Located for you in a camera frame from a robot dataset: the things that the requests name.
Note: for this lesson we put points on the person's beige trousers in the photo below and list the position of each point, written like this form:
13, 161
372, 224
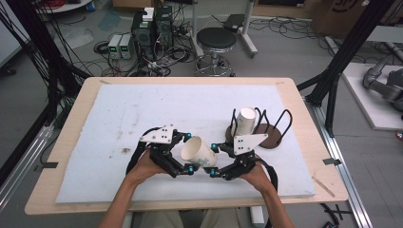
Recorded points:
161, 220

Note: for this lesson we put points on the aluminium rail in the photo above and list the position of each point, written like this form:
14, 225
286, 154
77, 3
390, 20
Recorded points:
22, 171
345, 177

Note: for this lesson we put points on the grey bench power supply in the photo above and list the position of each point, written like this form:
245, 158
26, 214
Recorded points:
114, 46
126, 46

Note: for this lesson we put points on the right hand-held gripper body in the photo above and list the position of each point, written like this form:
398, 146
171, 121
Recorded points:
245, 144

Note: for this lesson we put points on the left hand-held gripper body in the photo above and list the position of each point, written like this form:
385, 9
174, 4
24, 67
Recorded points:
160, 136

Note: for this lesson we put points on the black tape piece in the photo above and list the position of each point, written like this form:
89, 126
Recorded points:
332, 161
47, 166

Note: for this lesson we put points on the small white box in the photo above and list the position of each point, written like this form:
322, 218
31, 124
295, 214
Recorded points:
148, 14

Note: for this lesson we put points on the stack of white paper cups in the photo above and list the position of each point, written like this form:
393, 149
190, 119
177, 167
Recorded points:
246, 122

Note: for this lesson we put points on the large brown cardboard box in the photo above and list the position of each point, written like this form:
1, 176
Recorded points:
342, 15

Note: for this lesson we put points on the black computer tower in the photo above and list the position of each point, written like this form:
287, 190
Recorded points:
164, 28
142, 38

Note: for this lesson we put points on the white foam mat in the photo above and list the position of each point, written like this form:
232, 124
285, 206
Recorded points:
126, 104

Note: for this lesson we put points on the person's left hand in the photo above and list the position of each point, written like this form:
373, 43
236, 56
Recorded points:
145, 167

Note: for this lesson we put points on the black metal frame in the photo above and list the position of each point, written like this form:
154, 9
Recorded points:
41, 41
348, 47

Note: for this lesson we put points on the person's right hand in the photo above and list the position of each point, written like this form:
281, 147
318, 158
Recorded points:
259, 179

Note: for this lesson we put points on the black flat device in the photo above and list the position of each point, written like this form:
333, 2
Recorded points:
234, 22

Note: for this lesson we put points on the black round stool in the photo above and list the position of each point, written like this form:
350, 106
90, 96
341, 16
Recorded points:
216, 38

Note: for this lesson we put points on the white metal stand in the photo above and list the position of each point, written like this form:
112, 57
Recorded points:
248, 41

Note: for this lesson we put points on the white floor platform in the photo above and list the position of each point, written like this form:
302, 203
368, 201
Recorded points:
370, 110

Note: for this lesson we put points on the white round table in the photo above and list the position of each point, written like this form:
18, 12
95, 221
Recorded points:
63, 5

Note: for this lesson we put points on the thin wooden stick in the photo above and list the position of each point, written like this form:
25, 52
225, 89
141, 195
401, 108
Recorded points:
323, 186

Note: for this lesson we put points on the green-printed white paper cup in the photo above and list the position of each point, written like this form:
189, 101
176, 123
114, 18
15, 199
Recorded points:
198, 153

